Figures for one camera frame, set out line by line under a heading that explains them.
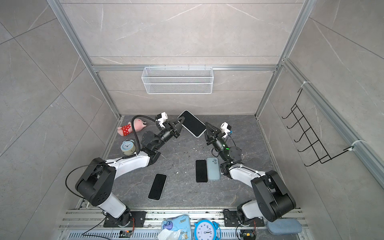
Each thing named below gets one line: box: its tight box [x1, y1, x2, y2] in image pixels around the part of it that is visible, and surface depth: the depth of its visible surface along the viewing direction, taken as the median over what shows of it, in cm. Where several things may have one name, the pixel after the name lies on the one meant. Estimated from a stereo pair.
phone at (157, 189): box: [147, 173, 168, 201], surface depth 85 cm
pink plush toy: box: [117, 118, 147, 136], surface depth 106 cm
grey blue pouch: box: [266, 218, 303, 235], surface depth 70 cm
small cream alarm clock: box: [120, 138, 136, 156], surface depth 98 cm
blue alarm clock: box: [193, 219, 222, 240], surface depth 70 cm
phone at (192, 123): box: [177, 110, 207, 138], surface depth 71 cm
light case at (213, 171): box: [206, 157, 221, 181], surface depth 92 cm
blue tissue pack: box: [161, 214, 192, 240], surface depth 69 cm
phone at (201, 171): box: [195, 159, 208, 183], surface depth 92 cm
